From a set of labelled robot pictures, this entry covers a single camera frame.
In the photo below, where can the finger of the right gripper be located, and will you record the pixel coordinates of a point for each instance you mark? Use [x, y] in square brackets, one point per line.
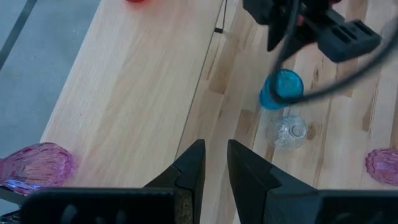
[275, 31]
[348, 42]

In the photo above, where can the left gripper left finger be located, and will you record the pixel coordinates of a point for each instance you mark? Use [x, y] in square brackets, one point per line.
[155, 205]

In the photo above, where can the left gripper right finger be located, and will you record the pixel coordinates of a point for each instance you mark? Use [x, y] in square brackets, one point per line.
[295, 205]

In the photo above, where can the teal tall glass vase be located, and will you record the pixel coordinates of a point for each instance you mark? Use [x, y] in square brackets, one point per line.
[286, 84]

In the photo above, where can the clear bulbous glass vase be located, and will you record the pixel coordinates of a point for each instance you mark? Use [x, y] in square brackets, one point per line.
[286, 133]

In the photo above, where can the pink twisted cone vase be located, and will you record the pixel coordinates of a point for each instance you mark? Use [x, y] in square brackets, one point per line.
[384, 168]

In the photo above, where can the red round-bellied vase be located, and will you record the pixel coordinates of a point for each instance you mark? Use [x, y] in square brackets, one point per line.
[136, 1]

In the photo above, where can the pink bumpy teardrop vase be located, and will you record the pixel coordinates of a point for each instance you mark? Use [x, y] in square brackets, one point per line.
[37, 168]

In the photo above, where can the dark floor tape strip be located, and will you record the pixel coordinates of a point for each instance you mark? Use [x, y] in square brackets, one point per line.
[18, 31]

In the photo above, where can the wooden shelf with black frame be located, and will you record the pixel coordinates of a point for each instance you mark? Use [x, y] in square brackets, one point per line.
[124, 93]

